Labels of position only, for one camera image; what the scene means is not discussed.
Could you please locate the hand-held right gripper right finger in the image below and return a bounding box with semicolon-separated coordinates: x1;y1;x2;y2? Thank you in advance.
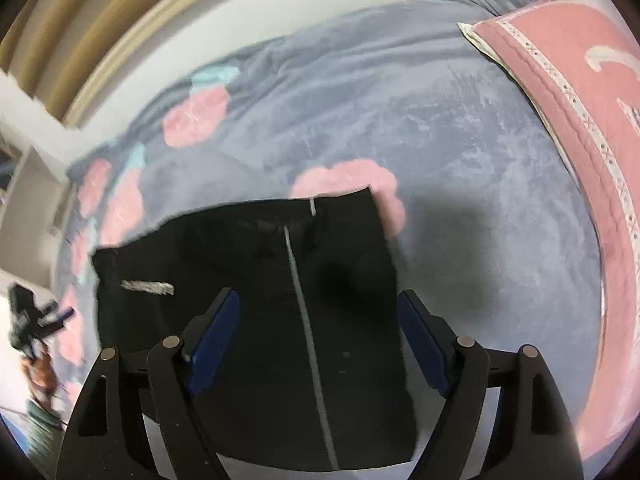
397;287;586;480

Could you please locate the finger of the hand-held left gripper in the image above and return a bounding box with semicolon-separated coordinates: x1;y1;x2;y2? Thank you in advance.
40;301;77;328

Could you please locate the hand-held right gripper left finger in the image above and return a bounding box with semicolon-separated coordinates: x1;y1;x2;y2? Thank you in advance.
55;287;241;480

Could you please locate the black hooded jacket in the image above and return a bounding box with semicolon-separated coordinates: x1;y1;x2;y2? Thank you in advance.
91;186;418;472

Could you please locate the person's left forearm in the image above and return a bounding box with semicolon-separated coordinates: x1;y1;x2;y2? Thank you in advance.
20;347;66;411

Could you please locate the white bookshelf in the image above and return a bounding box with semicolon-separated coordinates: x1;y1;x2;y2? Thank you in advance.
0;145;68;261

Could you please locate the grey blanket with pink flowers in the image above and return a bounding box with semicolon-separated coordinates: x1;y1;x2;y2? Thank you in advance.
52;0;608;480

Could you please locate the pink pillow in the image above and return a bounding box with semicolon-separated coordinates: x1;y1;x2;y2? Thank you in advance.
457;0;640;463

